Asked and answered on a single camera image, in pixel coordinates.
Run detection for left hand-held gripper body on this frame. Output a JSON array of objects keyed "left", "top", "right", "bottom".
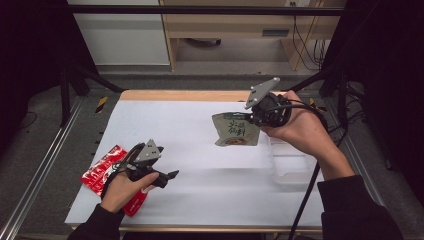
[{"left": 114, "top": 138, "right": 166, "bottom": 183}]

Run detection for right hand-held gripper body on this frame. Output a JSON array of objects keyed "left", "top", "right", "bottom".
[{"left": 244, "top": 76, "right": 294, "bottom": 129}]

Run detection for green and beige snack packet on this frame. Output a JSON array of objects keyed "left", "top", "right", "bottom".
[{"left": 211, "top": 111, "right": 261, "bottom": 148}]

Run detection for red and white snack packet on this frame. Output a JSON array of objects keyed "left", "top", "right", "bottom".
[{"left": 80, "top": 144, "right": 129, "bottom": 198}]

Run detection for clear plastic container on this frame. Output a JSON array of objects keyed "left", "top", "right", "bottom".
[{"left": 266, "top": 131, "right": 323, "bottom": 185}]

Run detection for person's right hand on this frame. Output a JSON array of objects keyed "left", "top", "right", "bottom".
[{"left": 261, "top": 90, "right": 337, "bottom": 158}]

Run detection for person's left hand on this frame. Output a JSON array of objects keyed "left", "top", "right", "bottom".
[{"left": 100, "top": 171, "right": 161, "bottom": 215}]

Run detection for white paper sheet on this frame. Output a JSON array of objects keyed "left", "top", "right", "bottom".
[{"left": 64, "top": 99, "right": 326, "bottom": 228}]

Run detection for yellow and black tape strip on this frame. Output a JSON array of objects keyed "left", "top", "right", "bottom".
[
  {"left": 94, "top": 96, "right": 109, "bottom": 114},
  {"left": 308, "top": 97, "right": 328, "bottom": 113}
]

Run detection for black metal stand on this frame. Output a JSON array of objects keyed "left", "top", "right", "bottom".
[
  {"left": 59, "top": 61, "right": 126, "bottom": 128},
  {"left": 283, "top": 64, "right": 351, "bottom": 131}
]

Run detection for wooden table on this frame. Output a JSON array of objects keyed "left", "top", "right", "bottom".
[{"left": 70, "top": 89, "right": 324, "bottom": 234}]

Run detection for light wooden desk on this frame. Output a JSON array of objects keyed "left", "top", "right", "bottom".
[{"left": 159, "top": 0, "right": 345, "bottom": 72}]

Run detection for white cabinet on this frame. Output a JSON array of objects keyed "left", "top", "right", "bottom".
[{"left": 67, "top": 0, "right": 171, "bottom": 66}]

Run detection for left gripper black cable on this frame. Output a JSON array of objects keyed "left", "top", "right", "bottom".
[{"left": 100, "top": 143, "right": 145, "bottom": 201}]

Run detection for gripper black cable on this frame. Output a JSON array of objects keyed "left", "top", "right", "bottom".
[
  {"left": 100, "top": 143, "right": 145, "bottom": 201},
  {"left": 266, "top": 98, "right": 330, "bottom": 240}
]

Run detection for hanging black cables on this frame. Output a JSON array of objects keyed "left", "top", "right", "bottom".
[{"left": 289, "top": 1, "right": 332, "bottom": 72}]

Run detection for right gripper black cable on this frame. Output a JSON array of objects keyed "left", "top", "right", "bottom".
[{"left": 266, "top": 98, "right": 330, "bottom": 240}]

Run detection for aluminium rail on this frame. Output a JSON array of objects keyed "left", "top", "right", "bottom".
[
  {"left": 0, "top": 96, "right": 86, "bottom": 240},
  {"left": 324, "top": 98, "right": 403, "bottom": 240}
]

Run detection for black frame bar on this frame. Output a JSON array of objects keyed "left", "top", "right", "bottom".
[{"left": 65, "top": 4, "right": 348, "bottom": 17}]

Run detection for thin black floor cable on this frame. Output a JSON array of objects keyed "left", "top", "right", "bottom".
[{"left": 14, "top": 111, "right": 38, "bottom": 132}]

